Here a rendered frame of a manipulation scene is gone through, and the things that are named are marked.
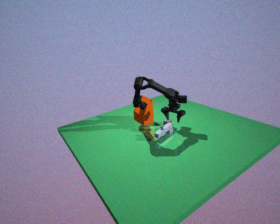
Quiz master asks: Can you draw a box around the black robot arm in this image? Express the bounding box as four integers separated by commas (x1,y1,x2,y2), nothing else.
133,77,187,110

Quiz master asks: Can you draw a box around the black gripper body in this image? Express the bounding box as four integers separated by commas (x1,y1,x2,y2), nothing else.
161,103,186,116

